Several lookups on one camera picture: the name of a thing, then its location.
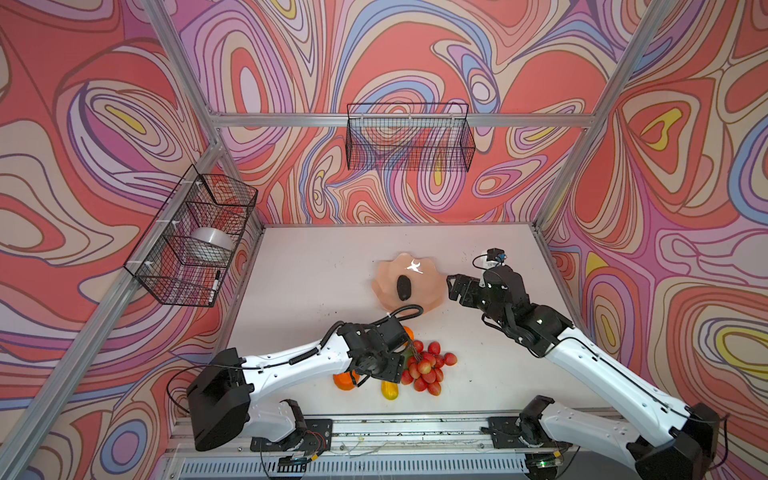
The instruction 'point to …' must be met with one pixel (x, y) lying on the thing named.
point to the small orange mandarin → (409, 332)
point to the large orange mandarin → (344, 380)
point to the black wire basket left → (182, 257)
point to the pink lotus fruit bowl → (427, 285)
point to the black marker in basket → (216, 281)
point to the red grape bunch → (424, 370)
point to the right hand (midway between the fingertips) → (462, 287)
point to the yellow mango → (390, 390)
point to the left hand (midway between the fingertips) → (395, 371)
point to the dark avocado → (403, 287)
